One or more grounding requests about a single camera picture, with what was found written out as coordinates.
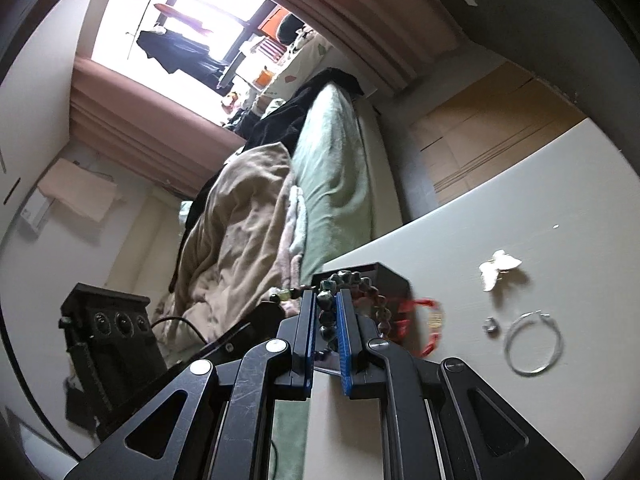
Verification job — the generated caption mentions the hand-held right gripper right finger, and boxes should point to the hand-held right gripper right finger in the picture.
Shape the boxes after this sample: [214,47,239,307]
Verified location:
[336,289,586,480]

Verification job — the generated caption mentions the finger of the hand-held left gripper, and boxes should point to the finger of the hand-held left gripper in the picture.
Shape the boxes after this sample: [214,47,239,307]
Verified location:
[160,301,301,376]

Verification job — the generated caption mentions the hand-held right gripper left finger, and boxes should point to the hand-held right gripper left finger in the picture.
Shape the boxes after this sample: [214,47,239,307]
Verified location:
[65,287,321,480]

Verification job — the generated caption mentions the brown bead bracelet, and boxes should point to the brown bead bracelet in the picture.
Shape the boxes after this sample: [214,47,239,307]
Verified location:
[270,270,401,356]

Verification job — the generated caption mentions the black cardboard box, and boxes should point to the black cardboard box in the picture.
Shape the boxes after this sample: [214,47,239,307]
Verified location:
[311,261,413,321]

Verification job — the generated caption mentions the red cord bracelet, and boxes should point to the red cord bracelet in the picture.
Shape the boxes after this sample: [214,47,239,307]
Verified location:
[397,297,446,359]

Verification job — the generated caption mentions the silver bangle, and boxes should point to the silver bangle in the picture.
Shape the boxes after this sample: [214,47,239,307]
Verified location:
[504,311,564,376]

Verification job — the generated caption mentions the white butterfly hair clip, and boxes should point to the white butterfly hair clip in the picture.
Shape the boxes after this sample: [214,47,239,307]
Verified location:
[477,249,523,293]

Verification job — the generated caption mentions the beige blanket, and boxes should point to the beige blanket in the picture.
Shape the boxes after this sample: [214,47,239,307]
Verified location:
[167,142,306,356]

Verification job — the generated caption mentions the white air conditioner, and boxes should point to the white air conditioner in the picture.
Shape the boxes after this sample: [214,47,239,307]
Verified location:
[17,187,53,233]

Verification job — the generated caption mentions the cream cloth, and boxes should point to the cream cloth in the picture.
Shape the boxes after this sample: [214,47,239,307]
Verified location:
[37,157,123,222]

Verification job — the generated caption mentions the bed with green sheet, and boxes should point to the bed with green sheet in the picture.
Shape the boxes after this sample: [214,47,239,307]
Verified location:
[167,82,405,480]

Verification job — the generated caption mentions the dark clothes pile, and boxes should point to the dark clothes pile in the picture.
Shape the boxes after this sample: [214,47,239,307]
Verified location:
[232,67,366,153]

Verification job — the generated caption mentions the pink curtain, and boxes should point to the pink curtain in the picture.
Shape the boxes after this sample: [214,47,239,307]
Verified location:
[72,57,251,196]
[260,0,466,93]

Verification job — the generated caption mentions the printed window seat cover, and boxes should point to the printed window seat cover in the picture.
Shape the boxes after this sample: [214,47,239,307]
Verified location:
[260,30,331,111]

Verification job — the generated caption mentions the striped box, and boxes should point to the striped box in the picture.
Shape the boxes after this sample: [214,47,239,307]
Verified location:
[255,40,286,63]

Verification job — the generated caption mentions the hanging dark garment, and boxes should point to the hanging dark garment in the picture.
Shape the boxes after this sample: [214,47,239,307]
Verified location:
[135,30,226,81]

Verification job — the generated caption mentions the dark round cushion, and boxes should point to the dark round cushion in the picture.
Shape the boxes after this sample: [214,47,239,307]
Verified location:
[277,15,302,44]

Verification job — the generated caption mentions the orange box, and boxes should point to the orange box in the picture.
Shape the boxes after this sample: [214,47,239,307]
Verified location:
[260,5,291,41]

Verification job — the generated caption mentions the hanging pink garment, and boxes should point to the hanging pink garment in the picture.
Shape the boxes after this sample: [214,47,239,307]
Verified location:
[154,4,213,36]

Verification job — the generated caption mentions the black cable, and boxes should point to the black cable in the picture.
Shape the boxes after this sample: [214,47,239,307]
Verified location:
[150,316,207,347]

